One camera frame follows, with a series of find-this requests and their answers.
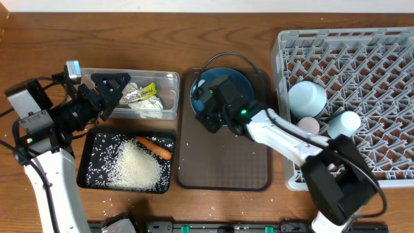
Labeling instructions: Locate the aluminium foil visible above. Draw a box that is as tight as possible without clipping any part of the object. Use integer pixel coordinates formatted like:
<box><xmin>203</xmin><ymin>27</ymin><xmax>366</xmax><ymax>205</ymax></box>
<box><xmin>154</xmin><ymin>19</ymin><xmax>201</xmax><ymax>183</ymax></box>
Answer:
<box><xmin>119</xmin><ymin>83</ymin><xmax>140</xmax><ymax>105</ymax></box>

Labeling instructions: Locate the green snack wrapper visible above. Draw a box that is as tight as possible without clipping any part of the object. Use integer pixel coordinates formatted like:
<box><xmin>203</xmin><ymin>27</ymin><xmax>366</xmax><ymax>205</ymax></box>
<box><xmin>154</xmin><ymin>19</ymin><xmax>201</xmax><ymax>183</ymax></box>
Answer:
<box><xmin>136</xmin><ymin>82</ymin><xmax>157</xmax><ymax>100</ymax></box>

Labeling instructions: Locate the dark blue plate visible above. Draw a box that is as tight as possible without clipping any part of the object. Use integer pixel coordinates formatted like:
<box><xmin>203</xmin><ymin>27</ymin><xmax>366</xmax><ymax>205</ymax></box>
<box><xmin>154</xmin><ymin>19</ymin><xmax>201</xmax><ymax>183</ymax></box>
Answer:
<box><xmin>190</xmin><ymin>67</ymin><xmax>254</xmax><ymax>114</ymax></box>

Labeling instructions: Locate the white napkin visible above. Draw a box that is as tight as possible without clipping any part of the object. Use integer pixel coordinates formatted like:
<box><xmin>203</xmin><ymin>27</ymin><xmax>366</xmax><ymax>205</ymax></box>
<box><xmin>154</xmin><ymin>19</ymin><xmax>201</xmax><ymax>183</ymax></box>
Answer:
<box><xmin>128</xmin><ymin>96</ymin><xmax>164</xmax><ymax>119</ymax></box>

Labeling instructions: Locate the white rice pile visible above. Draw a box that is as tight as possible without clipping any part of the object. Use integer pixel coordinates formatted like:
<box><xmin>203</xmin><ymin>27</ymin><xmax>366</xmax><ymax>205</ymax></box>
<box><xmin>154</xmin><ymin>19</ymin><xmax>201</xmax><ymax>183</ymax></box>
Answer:
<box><xmin>78</xmin><ymin>133</ymin><xmax>172</xmax><ymax>194</ymax></box>

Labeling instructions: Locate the orange carrot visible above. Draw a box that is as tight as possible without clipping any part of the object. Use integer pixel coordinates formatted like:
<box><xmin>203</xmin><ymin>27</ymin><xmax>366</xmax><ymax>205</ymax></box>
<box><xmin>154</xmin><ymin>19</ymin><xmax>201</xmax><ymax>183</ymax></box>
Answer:
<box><xmin>135</xmin><ymin>137</ymin><xmax>172</xmax><ymax>161</ymax></box>

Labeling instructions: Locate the light blue bowl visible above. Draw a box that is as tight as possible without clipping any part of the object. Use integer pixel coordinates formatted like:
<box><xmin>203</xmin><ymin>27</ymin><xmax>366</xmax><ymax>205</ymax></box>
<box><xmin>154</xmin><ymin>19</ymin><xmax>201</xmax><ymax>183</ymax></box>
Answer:
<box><xmin>288</xmin><ymin>81</ymin><xmax>327</xmax><ymax>119</ymax></box>

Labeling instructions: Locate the pink cup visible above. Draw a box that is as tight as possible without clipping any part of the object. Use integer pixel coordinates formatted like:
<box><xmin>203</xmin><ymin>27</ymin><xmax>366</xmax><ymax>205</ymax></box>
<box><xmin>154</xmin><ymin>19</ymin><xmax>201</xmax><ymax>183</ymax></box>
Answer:
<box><xmin>296</xmin><ymin>117</ymin><xmax>320</xmax><ymax>135</ymax></box>

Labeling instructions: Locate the light blue cup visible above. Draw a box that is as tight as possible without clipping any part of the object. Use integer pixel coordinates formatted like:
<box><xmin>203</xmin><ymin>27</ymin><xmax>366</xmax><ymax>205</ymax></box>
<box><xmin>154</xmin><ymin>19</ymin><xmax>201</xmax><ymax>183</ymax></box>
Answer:
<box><xmin>327</xmin><ymin>111</ymin><xmax>362</xmax><ymax>139</ymax></box>

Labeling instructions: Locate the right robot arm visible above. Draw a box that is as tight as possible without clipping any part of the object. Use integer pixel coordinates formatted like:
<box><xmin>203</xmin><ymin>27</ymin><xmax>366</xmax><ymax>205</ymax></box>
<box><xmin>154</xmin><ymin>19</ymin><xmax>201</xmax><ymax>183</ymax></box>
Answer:
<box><xmin>191</xmin><ymin>75</ymin><xmax>379</xmax><ymax>232</ymax></box>

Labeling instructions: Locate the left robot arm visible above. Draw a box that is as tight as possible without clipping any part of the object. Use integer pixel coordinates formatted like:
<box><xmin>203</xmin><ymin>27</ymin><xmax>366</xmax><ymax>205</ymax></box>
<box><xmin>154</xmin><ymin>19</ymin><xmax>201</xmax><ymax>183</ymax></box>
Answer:
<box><xmin>1</xmin><ymin>72</ymin><xmax>131</xmax><ymax>232</ymax></box>

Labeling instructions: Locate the black waste tray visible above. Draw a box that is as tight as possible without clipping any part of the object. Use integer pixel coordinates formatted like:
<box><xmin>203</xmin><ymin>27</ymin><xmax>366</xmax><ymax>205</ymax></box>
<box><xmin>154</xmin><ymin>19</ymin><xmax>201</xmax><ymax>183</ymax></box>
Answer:
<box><xmin>76</xmin><ymin>127</ymin><xmax>176</xmax><ymax>194</ymax></box>

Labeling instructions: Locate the grey dishwasher rack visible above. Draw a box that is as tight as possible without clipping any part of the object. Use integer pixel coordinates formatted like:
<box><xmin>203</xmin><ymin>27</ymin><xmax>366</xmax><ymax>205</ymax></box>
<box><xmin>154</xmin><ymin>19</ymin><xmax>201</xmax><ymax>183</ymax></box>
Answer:
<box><xmin>272</xmin><ymin>28</ymin><xmax>413</xmax><ymax>188</ymax></box>

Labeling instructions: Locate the clear plastic bin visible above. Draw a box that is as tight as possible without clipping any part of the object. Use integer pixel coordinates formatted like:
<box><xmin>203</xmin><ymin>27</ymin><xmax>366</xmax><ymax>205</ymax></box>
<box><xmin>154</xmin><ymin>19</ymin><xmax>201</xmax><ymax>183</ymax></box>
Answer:
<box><xmin>81</xmin><ymin>68</ymin><xmax>180</xmax><ymax>120</ymax></box>

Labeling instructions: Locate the brown serving tray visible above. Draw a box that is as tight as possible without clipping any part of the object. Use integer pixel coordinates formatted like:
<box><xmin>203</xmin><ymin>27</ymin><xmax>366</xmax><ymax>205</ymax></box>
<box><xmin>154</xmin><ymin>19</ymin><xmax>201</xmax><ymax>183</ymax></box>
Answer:
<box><xmin>175</xmin><ymin>68</ymin><xmax>273</xmax><ymax>192</ymax></box>

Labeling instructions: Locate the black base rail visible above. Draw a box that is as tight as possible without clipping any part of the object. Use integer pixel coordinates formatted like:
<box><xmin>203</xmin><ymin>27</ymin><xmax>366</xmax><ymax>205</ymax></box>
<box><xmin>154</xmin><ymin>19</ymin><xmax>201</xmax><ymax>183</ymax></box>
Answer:
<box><xmin>87</xmin><ymin>212</ymin><xmax>389</xmax><ymax>233</ymax></box>

